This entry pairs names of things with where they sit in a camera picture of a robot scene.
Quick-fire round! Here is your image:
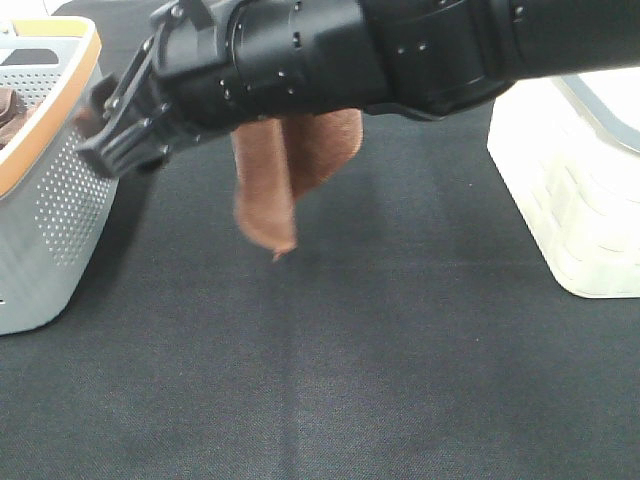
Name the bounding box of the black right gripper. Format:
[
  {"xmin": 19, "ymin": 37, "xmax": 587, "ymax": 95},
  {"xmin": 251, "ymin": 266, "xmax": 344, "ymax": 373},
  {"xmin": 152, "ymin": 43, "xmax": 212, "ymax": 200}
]
[{"xmin": 72, "ymin": 1, "xmax": 260, "ymax": 179}]

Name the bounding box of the brown microfiber towel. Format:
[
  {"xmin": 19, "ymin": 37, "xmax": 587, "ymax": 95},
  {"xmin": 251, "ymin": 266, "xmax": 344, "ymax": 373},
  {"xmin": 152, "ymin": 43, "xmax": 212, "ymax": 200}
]
[{"xmin": 231, "ymin": 109, "xmax": 363, "ymax": 260}]

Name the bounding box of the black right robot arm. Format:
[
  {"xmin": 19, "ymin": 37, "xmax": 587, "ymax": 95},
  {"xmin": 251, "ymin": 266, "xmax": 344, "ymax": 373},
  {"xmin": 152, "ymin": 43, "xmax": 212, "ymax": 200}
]
[{"xmin": 77, "ymin": 0, "xmax": 639, "ymax": 179}]

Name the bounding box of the dark brown towel in basket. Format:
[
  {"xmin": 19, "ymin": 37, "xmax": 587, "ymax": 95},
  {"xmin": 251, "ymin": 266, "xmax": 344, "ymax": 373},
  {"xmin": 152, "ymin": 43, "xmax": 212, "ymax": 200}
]
[{"xmin": 0, "ymin": 87, "xmax": 37, "ymax": 149}]

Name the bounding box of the grey perforated laundry basket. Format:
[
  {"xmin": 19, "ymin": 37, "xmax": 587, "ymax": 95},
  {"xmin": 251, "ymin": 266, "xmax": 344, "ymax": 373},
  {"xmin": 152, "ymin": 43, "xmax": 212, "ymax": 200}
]
[{"xmin": 1, "ymin": 16, "xmax": 117, "ymax": 335}]

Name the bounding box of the black fabric table mat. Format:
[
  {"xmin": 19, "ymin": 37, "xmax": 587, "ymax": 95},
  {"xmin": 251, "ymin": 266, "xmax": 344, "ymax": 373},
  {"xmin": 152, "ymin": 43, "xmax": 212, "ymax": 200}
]
[{"xmin": 0, "ymin": 0, "xmax": 640, "ymax": 480}]

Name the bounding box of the white plastic storage box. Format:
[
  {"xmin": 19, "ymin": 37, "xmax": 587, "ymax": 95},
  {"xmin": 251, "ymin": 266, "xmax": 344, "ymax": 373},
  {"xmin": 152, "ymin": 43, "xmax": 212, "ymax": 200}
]
[{"xmin": 487, "ymin": 68, "xmax": 639, "ymax": 298}]

